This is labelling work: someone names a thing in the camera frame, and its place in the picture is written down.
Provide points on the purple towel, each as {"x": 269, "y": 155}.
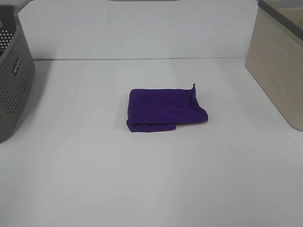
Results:
{"x": 155, "y": 110}

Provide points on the beige storage bin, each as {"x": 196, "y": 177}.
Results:
{"x": 275, "y": 56}

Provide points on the grey perforated laundry basket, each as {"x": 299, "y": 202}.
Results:
{"x": 17, "y": 67}

